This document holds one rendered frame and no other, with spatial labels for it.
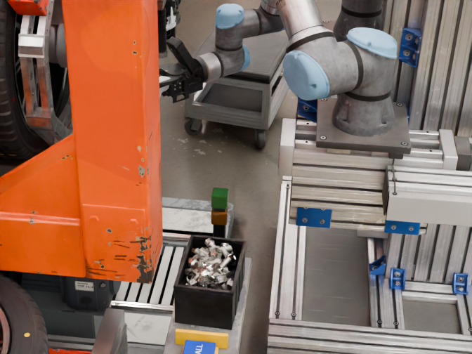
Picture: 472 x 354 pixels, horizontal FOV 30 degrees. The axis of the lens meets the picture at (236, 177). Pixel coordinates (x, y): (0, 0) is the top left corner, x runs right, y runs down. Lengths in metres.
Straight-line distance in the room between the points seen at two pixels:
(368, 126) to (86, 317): 0.95
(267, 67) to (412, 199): 1.52
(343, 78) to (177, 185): 1.48
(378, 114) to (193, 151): 1.57
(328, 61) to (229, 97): 1.79
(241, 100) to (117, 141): 1.89
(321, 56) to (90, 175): 0.57
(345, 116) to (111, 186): 0.59
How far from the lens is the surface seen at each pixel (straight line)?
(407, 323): 2.52
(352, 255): 2.73
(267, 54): 3.59
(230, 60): 2.41
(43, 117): 2.29
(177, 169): 3.46
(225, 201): 2.15
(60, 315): 2.51
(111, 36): 1.77
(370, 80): 2.06
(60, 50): 2.42
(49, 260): 2.12
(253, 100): 3.73
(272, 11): 2.40
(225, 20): 2.37
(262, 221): 3.18
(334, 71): 1.98
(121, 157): 1.90
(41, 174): 2.01
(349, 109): 2.11
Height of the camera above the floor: 1.88
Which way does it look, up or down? 33 degrees down
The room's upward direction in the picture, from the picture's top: 2 degrees clockwise
